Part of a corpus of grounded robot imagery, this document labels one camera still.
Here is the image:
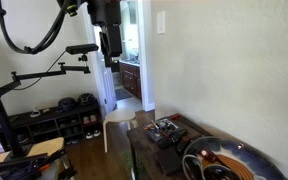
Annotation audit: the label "black plastic object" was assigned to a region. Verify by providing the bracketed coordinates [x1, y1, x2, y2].
[156, 128, 189, 150]

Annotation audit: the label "small white shelf item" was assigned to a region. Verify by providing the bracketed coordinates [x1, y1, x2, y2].
[29, 106, 42, 119]

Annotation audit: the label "red tipped black tool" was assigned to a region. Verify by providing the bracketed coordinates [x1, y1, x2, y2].
[196, 149, 230, 169]

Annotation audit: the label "white light switch plate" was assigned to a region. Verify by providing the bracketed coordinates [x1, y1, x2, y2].
[156, 10, 167, 36]

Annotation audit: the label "black bicycle helmet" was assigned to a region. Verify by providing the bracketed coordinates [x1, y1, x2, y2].
[77, 92, 99, 108]

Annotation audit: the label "black flat case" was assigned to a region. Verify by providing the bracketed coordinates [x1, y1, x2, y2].
[153, 146, 184, 177]

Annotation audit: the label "black stand pole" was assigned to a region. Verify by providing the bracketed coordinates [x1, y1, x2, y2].
[0, 62, 34, 160]

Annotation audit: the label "pink and white shoes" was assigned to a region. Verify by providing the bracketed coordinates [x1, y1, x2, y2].
[82, 114, 99, 125]

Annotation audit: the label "dark wooden shoe shelf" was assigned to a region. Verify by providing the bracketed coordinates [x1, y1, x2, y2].
[0, 103, 104, 153]

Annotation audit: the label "light wooden board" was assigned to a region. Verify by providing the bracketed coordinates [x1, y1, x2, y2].
[0, 136, 65, 165]

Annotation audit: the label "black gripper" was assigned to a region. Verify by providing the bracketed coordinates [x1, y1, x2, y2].
[86, 0, 124, 68]

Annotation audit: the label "round white stool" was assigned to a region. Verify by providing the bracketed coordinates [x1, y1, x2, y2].
[102, 108, 139, 154]

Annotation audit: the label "dark blue bicycle helmet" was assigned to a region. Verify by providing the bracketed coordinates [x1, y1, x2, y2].
[57, 96, 78, 113]

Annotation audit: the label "black marker with red cap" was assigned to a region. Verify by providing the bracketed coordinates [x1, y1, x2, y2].
[175, 134, 202, 155]

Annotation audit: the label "dark wooden side table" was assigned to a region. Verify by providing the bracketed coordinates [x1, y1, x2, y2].
[126, 113, 215, 180]

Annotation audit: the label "dark door mat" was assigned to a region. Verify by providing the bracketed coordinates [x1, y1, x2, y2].
[114, 87, 134, 101]

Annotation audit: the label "black tool clutter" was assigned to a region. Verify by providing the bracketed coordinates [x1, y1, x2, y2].
[0, 149, 79, 180]

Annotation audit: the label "open tool kit tray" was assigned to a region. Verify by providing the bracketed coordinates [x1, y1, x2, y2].
[142, 117, 181, 143]

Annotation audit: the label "black articulated camera mount arm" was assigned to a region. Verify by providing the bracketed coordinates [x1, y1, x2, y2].
[0, 53, 92, 98]

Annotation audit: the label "dark blue ceramic bowl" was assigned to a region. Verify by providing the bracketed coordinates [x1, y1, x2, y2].
[181, 135, 287, 180]

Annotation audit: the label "thin black camera cable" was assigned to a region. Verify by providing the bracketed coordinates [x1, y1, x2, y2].
[12, 49, 68, 92]

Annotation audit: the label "small red object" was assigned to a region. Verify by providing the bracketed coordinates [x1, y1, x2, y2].
[169, 113, 182, 121]

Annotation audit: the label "brown wooden cabinet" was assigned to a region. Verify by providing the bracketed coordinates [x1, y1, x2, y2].
[118, 61, 143, 100]

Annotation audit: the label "black bar camera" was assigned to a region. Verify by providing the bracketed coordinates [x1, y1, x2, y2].
[65, 43, 100, 56]

